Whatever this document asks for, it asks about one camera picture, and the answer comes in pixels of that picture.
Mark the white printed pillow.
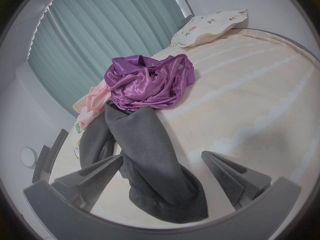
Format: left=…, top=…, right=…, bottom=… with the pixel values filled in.
left=170, top=8, right=248, bottom=48

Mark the black T-shirt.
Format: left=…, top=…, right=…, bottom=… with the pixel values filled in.
left=79, top=101, right=209, bottom=223

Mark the blue-green curtain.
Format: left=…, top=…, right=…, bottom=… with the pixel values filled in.
left=47, top=0, right=187, bottom=84
left=26, top=9, right=110, bottom=121

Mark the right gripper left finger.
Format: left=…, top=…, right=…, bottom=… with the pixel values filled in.
left=54, top=155, right=124, bottom=207

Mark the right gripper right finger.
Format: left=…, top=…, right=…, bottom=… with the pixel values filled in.
left=201, top=151, right=272, bottom=207

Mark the bed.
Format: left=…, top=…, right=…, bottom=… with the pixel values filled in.
left=49, top=0, right=320, bottom=224

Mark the pink garment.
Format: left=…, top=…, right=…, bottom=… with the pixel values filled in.
left=77, top=80, right=111, bottom=132

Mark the white printed pyjama garment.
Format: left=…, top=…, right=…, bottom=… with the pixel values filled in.
left=72, top=98, right=87, bottom=159

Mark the purple satin garment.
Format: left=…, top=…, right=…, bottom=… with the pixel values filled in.
left=104, top=54, right=196, bottom=112

